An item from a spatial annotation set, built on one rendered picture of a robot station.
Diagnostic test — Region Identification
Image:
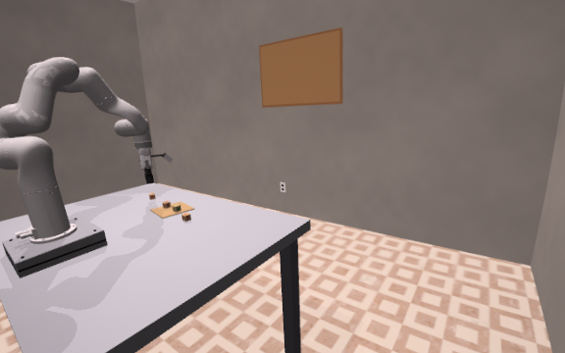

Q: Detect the tan flat mat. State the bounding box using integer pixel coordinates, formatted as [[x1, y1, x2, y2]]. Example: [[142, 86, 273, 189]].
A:
[[150, 202, 194, 219]]

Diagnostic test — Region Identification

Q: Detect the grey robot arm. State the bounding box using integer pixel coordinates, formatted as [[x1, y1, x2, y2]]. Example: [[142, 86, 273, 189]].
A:
[[0, 57, 152, 244]]

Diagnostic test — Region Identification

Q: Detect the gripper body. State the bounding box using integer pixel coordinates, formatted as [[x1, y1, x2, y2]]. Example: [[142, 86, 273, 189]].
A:
[[135, 147, 152, 170]]

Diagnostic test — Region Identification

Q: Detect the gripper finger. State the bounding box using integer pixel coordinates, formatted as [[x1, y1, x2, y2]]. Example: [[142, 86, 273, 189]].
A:
[[145, 160, 154, 184]]

